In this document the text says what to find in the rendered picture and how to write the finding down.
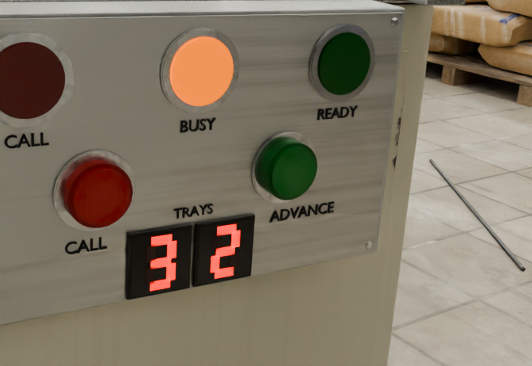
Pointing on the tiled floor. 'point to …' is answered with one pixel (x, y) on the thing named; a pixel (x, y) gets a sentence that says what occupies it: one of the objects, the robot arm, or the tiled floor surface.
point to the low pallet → (479, 73)
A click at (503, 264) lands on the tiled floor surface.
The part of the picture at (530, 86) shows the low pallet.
